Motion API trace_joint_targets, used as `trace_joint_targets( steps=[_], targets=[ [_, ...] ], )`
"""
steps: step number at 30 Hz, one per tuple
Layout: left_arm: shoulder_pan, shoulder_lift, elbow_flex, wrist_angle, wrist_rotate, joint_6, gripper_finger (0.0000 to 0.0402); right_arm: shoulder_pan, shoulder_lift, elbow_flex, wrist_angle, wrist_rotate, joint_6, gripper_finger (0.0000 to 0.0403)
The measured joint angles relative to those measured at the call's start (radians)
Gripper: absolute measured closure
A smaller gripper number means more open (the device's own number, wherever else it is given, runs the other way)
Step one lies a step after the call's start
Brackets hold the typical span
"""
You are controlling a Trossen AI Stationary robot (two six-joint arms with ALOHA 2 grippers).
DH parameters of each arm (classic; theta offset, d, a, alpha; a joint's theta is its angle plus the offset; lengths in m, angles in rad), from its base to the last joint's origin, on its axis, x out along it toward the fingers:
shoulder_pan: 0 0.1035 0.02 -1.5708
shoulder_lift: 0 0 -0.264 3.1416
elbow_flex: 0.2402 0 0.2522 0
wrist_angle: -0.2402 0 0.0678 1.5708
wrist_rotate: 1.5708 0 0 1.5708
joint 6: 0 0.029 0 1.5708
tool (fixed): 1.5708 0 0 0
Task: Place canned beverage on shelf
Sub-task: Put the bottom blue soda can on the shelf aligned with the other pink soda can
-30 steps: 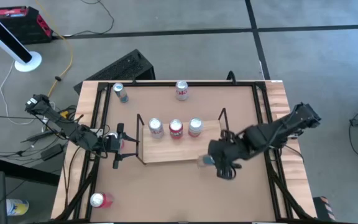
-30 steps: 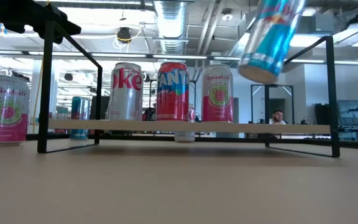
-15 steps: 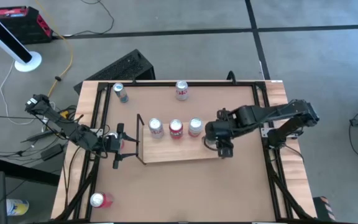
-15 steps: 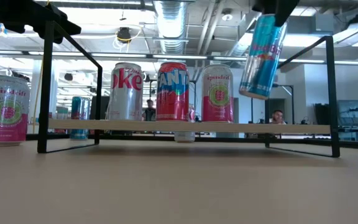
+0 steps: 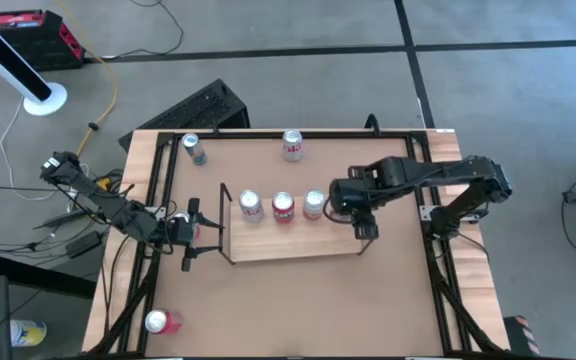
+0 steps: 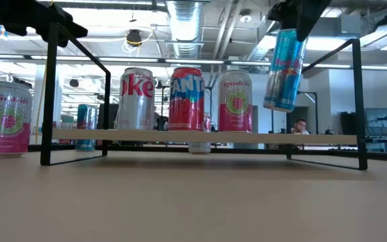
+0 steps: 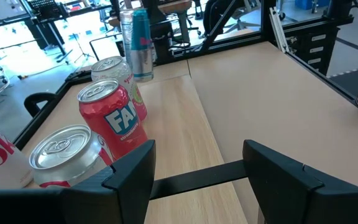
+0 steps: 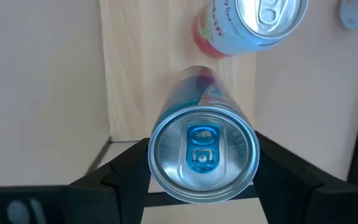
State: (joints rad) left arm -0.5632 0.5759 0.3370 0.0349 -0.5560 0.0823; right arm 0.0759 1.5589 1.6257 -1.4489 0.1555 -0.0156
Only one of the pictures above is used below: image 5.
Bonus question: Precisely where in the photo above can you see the red black tool case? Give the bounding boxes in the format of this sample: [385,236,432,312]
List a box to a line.
[0,9,87,72]

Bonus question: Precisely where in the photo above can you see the black metal table frame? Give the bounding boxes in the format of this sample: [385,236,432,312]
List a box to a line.
[81,127,512,360]

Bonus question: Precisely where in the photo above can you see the blue silver Red Bull can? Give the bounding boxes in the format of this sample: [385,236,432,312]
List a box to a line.
[181,131,208,167]

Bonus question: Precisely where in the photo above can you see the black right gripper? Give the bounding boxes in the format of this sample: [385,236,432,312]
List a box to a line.
[328,167,380,240]

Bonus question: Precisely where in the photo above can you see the thin black floor cable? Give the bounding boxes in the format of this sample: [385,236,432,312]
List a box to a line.
[100,0,185,61]

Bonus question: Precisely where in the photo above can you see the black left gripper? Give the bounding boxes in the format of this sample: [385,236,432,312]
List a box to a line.
[165,198,226,273]

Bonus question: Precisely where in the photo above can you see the white cable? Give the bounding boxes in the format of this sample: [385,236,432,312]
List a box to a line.
[0,97,49,202]

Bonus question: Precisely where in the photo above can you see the yellow white canister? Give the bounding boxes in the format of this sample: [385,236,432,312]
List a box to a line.
[9,318,48,348]

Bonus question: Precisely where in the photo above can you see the yellow cable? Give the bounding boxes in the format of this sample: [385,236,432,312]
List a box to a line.
[55,0,120,157]

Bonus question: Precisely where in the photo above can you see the white pole stand round base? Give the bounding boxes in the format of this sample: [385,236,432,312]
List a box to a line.
[0,4,68,117]

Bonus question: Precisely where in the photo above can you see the silver Diet Coke can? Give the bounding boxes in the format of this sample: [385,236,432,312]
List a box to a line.
[238,189,265,224]
[281,128,304,163]

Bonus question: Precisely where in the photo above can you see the black box hazard stripes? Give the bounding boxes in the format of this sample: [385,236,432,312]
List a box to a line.
[502,314,542,357]

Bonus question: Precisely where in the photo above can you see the black cable loop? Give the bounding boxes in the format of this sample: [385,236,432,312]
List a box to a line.
[364,113,382,137]

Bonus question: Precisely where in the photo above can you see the black perforated computer case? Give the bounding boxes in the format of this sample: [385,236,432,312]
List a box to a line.
[117,78,252,154]

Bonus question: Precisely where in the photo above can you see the orange-red Fanta can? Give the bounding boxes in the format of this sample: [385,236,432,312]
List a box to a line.
[271,191,296,225]
[144,307,184,335]

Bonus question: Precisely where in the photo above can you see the black power adapter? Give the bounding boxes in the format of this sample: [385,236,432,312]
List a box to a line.
[64,230,103,260]

